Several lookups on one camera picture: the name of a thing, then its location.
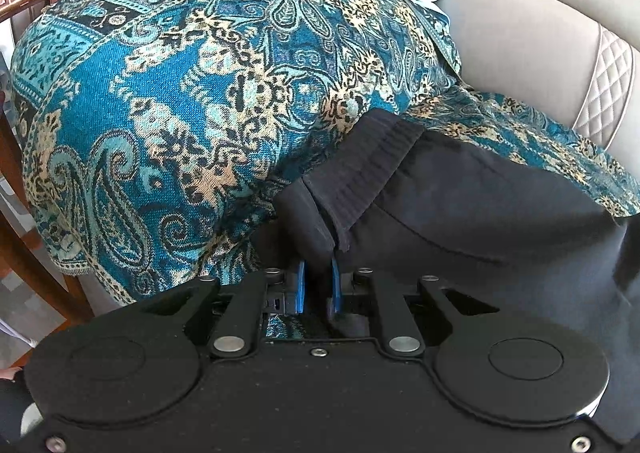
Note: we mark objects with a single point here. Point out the black pants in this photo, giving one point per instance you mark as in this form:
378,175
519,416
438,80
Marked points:
475,213

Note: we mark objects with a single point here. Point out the wooden furniture leg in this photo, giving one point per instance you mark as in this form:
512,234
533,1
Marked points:
30,253

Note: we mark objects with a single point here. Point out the beige leather sofa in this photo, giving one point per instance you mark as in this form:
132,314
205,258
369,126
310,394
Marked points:
525,23

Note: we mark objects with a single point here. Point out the teal paisley blanket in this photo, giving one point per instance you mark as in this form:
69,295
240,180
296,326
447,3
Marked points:
200,108

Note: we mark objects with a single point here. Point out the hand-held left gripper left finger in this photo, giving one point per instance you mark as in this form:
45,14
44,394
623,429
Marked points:
300,289

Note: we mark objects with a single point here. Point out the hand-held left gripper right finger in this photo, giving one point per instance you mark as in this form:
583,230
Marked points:
336,289

